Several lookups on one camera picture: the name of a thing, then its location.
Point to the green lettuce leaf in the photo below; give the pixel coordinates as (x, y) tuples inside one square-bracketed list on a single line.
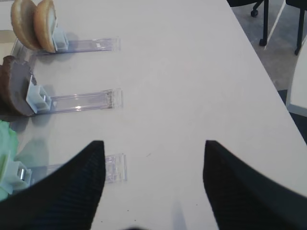
[(8, 145)]

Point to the clear bun rack rail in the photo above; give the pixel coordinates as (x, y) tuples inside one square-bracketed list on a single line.
[(96, 45)]

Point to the rear brown meat patty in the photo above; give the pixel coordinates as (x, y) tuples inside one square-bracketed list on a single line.
[(4, 84)]

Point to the clear patty rack rail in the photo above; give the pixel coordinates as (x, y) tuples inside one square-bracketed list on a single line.
[(108, 99)]

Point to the front bun half in rack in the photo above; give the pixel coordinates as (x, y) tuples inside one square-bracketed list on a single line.
[(44, 23)]

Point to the front brown meat patty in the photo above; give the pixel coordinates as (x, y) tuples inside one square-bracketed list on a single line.
[(19, 80)]

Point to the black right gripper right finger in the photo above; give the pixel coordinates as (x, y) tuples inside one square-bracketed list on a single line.
[(244, 199)]

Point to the white patty rack pusher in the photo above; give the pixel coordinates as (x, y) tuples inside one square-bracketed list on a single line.
[(37, 98)]

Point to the white lettuce rack pusher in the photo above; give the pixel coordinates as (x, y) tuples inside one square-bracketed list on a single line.
[(14, 176)]

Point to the white neighbouring table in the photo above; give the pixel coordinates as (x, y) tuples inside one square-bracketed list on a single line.
[(296, 100)]

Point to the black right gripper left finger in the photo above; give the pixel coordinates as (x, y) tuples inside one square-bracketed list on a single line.
[(65, 200)]

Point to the brown meat patty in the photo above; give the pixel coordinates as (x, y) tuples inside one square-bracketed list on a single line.
[(19, 80), (4, 84)]

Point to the bun half in rack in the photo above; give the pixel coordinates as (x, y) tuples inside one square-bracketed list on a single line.
[(44, 23), (22, 20)]

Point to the black chair leg right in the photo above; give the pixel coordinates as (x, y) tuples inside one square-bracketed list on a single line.
[(302, 6)]

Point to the clear lettuce rack rail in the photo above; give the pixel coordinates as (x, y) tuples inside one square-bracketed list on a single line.
[(116, 170)]

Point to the white bun rack pusher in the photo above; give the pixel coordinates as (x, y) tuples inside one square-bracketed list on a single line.
[(59, 38)]

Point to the rear bun half in rack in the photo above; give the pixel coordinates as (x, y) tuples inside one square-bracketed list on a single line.
[(22, 20)]

